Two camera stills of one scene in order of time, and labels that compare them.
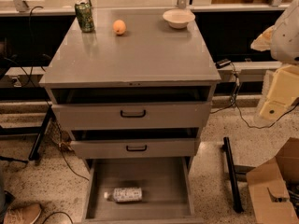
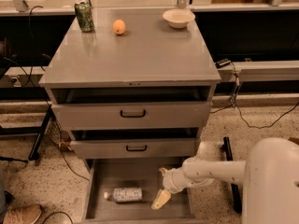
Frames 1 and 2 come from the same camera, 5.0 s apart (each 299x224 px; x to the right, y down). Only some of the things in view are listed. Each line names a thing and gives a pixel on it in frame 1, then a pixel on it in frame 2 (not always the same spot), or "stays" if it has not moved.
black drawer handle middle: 136,149 stays
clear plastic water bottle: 124,194 stays
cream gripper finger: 263,42 -> 162,198
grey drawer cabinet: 134,94 stays
